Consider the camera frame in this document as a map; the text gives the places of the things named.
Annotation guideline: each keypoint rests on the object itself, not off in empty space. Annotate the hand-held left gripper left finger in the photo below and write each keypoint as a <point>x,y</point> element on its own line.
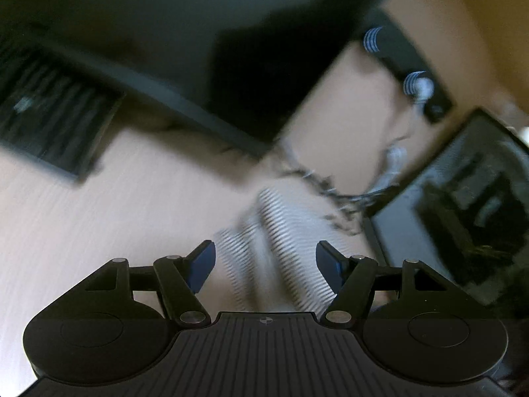
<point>203,265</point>

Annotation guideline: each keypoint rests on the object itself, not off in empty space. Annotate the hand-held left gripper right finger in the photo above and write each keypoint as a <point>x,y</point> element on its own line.
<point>327,262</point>

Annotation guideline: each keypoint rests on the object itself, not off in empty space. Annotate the white striped cloth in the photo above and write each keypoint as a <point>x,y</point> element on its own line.
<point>285,240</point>

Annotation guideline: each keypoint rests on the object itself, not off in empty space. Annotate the dark box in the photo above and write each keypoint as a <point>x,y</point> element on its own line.
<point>454,215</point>

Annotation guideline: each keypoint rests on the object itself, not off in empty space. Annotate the black keyboard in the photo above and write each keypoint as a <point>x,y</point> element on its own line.
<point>53,120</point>

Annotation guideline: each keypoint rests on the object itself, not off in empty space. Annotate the black power strip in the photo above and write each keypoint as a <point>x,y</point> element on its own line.
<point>396,53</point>

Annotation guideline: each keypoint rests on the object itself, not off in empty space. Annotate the large dark monitor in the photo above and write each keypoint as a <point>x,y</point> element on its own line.
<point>144,20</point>

